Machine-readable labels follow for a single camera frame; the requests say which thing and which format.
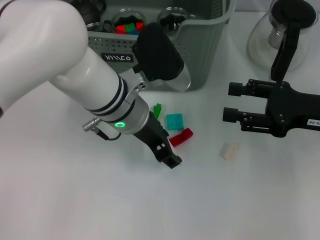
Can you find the teal square toy plate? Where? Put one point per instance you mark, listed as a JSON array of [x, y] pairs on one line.
[[175, 122]]

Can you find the white toy brick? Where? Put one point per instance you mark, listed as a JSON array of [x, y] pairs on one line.
[[176, 150]]

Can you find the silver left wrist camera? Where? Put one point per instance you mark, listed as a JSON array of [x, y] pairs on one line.
[[160, 57]]

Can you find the small red toy brick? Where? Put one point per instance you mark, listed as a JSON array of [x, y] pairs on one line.
[[140, 26]]

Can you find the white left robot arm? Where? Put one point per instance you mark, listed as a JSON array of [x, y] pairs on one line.
[[62, 62]]

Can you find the grey perforated storage bin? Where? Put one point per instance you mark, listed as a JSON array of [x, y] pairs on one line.
[[205, 50]]

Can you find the blue toy brick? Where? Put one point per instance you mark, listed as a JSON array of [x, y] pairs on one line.
[[133, 32]]

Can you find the dark red long brick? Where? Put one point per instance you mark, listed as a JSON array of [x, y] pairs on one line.
[[181, 137]]

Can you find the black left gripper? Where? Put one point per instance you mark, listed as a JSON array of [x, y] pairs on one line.
[[155, 137]]

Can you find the orange-red sloped toy brick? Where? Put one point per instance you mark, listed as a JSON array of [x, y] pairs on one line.
[[121, 28]]

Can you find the metal left gripper connector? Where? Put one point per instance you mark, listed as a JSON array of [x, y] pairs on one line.
[[90, 125]]

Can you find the green stepped toy brick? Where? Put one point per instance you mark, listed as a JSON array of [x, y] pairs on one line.
[[157, 110]]

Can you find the pale translucent toy brick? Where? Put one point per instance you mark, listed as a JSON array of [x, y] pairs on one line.
[[229, 151]]

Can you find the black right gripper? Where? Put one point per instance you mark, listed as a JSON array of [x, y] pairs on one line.
[[290, 110]]

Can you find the glass teacup black base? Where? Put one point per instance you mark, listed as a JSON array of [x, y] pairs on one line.
[[120, 16], [93, 26], [172, 17]]

